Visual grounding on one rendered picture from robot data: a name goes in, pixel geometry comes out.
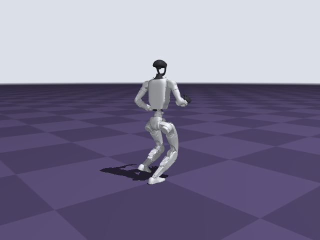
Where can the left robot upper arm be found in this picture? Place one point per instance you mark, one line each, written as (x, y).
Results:
(141, 93)

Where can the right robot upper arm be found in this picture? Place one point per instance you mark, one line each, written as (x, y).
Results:
(174, 88)

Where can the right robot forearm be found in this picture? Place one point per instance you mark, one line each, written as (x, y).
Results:
(185, 103)

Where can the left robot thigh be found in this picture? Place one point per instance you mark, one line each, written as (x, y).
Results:
(157, 136)

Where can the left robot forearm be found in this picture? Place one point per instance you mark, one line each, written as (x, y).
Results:
(145, 106)

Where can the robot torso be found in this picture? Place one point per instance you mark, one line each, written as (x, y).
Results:
(158, 98)

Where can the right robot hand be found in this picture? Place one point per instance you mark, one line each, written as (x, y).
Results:
(186, 97)

